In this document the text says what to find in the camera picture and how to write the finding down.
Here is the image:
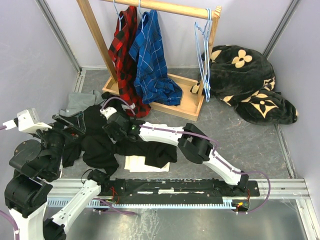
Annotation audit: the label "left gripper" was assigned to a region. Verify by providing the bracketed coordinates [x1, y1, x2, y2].
[30, 109, 87, 175]

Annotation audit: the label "black shirt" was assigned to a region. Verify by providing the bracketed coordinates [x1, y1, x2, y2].
[61, 91, 178, 177]

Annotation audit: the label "wooden clothes rack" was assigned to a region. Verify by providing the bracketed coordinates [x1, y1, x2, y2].
[78, 0, 222, 121]

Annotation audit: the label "light blue hangers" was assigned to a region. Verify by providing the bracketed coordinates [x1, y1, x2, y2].
[194, 8, 213, 103]

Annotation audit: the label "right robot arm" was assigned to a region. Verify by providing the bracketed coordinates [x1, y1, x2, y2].
[101, 107, 252, 196]

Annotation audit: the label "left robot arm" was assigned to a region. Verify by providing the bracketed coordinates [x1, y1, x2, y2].
[4, 109, 111, 240]

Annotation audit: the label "grey shirt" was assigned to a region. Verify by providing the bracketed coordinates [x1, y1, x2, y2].
[59, 90, 106, 117]

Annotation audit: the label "blue plaid shirt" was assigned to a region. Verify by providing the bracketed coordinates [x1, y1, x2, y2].
[129, 10, 183, 106]

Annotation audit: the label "red plaid shirt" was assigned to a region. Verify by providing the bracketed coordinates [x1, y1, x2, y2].
[108, 6, 151, 118]

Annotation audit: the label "blue hanger under red shirt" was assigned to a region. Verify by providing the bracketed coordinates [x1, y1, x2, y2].
[112, 0, 125, 31]

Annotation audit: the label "cream folded cloth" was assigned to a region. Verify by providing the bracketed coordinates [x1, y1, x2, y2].
[124, 154, 172, 173]

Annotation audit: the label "black floral blanket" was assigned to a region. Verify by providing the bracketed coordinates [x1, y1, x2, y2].
[190, 45, 299, 126]

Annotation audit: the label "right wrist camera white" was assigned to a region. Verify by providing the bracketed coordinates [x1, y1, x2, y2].
[100, 107, 117, 120]

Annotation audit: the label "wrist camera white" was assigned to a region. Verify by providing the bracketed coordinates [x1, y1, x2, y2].
[0, 108, 53, 134]
[100, 107, 117, 120]

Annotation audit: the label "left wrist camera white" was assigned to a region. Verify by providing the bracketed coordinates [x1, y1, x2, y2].
[0, 108, 53, 134]

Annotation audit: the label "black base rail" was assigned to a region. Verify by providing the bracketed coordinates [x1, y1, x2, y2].
[99, 178, 260, 205]

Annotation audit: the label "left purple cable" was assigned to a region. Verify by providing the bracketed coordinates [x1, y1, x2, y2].
[0, 124, 21, 240]

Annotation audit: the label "purple cable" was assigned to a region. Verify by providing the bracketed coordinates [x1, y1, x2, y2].
[102, 96, 272, 216]
[0, 124, 21, 240]

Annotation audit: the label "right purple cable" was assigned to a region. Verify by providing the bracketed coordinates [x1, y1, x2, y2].
[102, 96, 272, 216]

